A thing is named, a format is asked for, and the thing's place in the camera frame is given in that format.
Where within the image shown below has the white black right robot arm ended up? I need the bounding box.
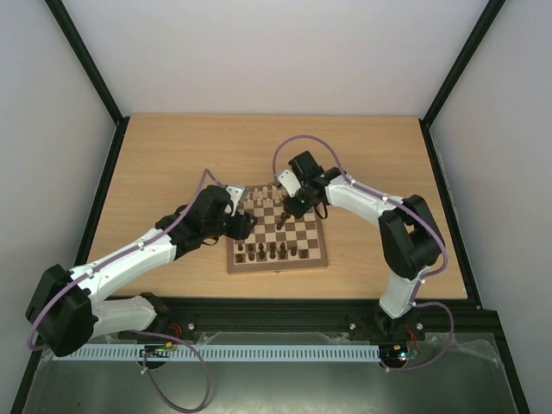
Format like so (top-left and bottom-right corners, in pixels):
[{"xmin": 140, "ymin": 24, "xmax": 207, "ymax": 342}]
[{"xmin": 273, "ymin": 151, "xmax": 448, "ymax": 338}]

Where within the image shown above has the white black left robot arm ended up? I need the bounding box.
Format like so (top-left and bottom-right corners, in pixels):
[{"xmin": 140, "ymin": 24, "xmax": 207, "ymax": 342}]
[{"xmin": 25, "ymin": 185, "xmax": 257, "ymax": 357}]

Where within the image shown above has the pile of dark chess pieces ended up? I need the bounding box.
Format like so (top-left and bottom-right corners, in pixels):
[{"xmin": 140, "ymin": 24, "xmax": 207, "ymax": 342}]
[{"xmin": 276, "ymin": 211, "xmax": 291, "ymax": 230}]

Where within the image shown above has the row of light chess pieces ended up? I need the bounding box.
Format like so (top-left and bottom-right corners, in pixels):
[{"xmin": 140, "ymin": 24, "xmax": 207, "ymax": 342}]
[{"xmin": 242, "ymin": 183, "xmax": 287, "ymax": 209}]

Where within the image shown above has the wooden chess board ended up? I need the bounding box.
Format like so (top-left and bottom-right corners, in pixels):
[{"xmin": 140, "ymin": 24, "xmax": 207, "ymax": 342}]
[{"xmin": 227, "ymin": 198, "xmax": 329, "ymax": 274}]

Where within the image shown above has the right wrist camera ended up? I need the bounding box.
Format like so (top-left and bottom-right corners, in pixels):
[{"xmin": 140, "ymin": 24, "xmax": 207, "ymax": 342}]
[{"xmin": 276, "ymin": 169, "xmax": 301, "ymax": 198}]

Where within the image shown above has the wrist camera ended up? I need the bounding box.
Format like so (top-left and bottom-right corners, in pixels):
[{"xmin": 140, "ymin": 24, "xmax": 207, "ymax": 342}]
[
  {"xmin": 224, "ymin": 185, "xmax": 247, "ymax": 216},
  {"xmin": 276, "ymin": 169, "xmax": 301, "ymax": 198}
]

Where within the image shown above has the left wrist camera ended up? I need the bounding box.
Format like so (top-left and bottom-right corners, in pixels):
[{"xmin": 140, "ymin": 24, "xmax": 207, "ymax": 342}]
[{"xmin": 224, "ymin": 185, "xmax": 247, "ymax": 216}]

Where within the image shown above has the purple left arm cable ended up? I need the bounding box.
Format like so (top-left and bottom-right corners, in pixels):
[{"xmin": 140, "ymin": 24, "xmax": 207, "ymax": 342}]
[{"xmin": 27, "ymin": 168, "xmax": 229, "ymax": 350}]

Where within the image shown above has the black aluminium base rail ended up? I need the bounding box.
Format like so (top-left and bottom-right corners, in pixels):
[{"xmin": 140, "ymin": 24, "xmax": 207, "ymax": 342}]
[{"xmin": 147, "ymin": 297, "xmax": 502, "ymax": 342}]

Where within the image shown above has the black frame post right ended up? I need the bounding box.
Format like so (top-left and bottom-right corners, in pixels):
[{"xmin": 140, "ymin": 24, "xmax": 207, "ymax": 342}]
[{"xmin": 420, "ymin": 0, "xmax": 508, "ymax": 129}]

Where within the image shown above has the black frame post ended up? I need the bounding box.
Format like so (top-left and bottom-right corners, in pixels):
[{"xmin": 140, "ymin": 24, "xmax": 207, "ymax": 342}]
[
  {"xmin": 420, "ymin": 0, "xmax": 508, "ymax": 129},
  {"xmin": 45, "ymin": 0, "xmax": 129, "ymax": 126}
]

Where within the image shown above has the light blue slotted cable duct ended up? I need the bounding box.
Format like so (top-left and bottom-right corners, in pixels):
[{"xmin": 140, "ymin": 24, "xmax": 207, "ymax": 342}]
[{"xmin": 53, "ymin": 344, "xmax": 380, "ymax": 363}]

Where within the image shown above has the black frame post left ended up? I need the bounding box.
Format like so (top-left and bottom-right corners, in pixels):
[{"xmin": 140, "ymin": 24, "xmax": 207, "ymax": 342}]
[{"xmin": 45, "ymin": 0, "xmax": 129, "ymax": 126}]

